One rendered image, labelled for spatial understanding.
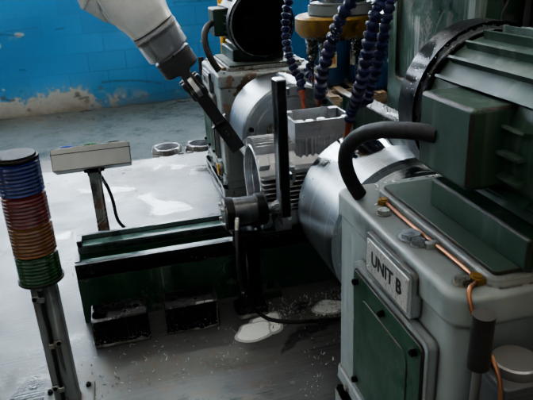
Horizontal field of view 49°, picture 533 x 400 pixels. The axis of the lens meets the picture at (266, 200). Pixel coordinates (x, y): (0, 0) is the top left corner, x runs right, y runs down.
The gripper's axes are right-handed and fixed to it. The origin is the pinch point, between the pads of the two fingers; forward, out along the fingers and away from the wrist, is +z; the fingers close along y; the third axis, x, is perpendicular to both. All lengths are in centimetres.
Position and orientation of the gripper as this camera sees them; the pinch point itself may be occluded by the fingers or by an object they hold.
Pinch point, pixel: (228, 135)
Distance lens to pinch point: 123.5
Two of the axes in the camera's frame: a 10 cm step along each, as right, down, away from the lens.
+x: -8.1, 5.8, 0.0
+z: 5.3, 7.3, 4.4
